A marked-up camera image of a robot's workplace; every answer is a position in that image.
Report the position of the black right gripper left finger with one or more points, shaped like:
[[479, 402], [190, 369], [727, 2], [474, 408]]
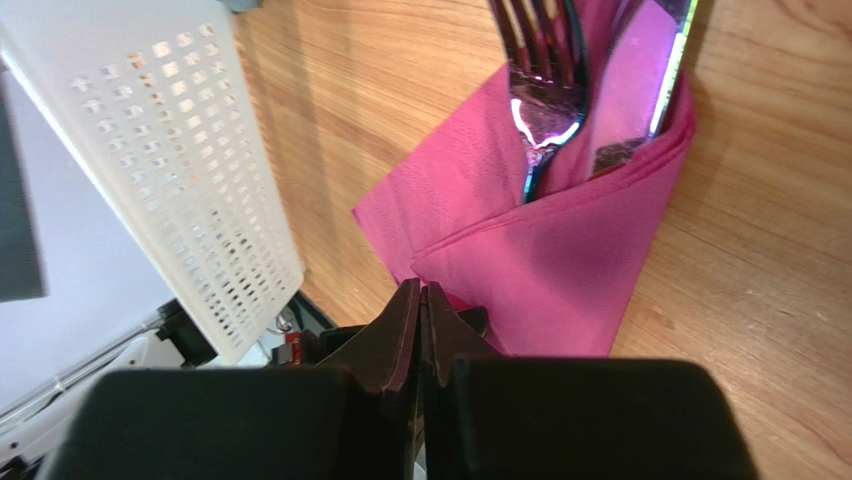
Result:
[[381, 357]]

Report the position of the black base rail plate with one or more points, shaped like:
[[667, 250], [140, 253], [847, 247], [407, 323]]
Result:
[[306, 334]]

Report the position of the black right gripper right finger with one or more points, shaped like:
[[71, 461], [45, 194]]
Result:
[[445, 336]]

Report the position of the white plastic basket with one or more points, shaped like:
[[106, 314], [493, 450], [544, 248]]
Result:
[[151, 100]]

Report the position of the iridescent fork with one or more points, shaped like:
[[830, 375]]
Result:
[[549, 79]]

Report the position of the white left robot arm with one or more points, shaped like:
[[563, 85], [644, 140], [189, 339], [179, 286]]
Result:
[[32, 427]]

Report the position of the magenta paper napkin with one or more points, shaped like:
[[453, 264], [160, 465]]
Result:
[[555, 275]]

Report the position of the iridescent table knife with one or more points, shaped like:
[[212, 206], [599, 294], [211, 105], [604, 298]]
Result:
[[648, 43]]

